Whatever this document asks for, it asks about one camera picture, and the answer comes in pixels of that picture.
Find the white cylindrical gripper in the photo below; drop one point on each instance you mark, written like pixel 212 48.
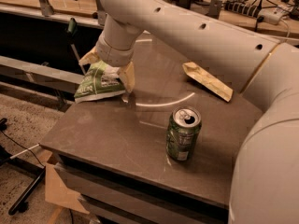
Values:
pixel 112 55

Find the green jalapeno chip bag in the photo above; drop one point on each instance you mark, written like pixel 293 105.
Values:
pixel 101 81

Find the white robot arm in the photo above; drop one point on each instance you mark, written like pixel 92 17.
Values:
pixel 265 185

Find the brown sea salt chip bag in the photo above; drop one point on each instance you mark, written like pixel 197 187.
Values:
pixel 204 78

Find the green soda can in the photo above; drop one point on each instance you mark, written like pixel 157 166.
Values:
pixel 184 126

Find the black chair base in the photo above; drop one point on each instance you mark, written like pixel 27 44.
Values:
pixel 22 172

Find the black power strip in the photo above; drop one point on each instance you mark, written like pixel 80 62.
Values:
pixel 242 8

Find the white power adapter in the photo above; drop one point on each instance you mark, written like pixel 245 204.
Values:
pixel 272 16

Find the metal bracket middle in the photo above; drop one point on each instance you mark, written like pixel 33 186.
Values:
pixel 101 14

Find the metal bracket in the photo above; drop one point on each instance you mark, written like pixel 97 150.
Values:
pixel 46 8
pixel 101 14
pixel 214 9

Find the metal bracket left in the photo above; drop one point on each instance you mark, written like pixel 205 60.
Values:
pixel 46 8

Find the metal bracket right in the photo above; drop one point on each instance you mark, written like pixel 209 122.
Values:
pixel 214 9

